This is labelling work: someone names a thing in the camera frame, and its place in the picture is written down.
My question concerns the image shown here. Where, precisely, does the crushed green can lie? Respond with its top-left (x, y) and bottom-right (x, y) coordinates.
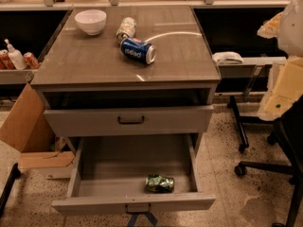
top-left (146, 174), bottom-right (174, 193)

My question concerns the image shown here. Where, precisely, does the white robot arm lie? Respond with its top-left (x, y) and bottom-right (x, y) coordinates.
top-left (257, 0), bottom-right (303, 121)

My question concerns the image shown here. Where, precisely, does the grey drawer cabinet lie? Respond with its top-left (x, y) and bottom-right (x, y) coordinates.
top-left (30, 5), bottom-right (222, 158)

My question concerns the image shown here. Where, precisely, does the grey top drawer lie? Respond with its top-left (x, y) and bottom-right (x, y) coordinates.
top-left (45, 106), bottom-right (213, 137)

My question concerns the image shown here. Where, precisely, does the blue Pepsi can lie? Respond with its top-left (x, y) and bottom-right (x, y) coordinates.
top-left (120, 38), bottom-right (156, 64)

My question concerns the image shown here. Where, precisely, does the open grey middle drawer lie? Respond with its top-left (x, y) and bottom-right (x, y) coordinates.
top-left (52, 134), bottom-right (215, 216)

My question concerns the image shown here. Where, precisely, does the pale green white can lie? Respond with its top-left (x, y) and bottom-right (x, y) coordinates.
top-left (116, 17), bottom-right (136, 43)

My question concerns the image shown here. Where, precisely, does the red soda can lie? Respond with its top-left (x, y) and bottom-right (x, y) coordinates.
top-left (24, 52), bottom-right (40, 69)

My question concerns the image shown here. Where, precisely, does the red can at edge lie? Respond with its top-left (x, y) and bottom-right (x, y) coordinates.
top-left (0, 49), bottom-right (15, 70)

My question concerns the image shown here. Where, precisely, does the white folded cloth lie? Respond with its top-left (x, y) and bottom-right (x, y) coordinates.
top-left (212, 51), bottom-right (243, 64)

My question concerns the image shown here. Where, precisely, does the white bowl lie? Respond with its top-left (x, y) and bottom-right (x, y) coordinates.
top-left (75, 9), bottom-right (107, 35)

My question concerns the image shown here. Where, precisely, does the brown cardboard box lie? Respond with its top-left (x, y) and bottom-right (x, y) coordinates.
top-left (0, 84), bottom-right (75, 179)

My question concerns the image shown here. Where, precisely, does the black office chair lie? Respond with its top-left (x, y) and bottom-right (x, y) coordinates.
top-left (234, 96), bottom-right (303, 227)

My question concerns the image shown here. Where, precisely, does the white pump bottle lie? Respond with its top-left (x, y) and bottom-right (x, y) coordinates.
top-left (5, 39), bottom-right (27, 70)

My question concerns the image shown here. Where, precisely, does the black stand leg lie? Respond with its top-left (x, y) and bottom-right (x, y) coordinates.
top-left (0, 163), bottom-right (21, 218)

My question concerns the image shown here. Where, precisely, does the black top drawer handle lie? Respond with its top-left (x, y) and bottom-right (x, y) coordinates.
top-left (117, 116), bottom-right (145, 125)

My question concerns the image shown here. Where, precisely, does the black drawer handle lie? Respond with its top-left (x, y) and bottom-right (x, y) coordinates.
top-left (117, 116), bottom-right (145, 125)
top-left (125, 203), bottom-right (152, 215)

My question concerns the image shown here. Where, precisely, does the black middle drawer handle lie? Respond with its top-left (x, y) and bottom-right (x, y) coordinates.
top-left (125, 203), bottom-right (152, 215)

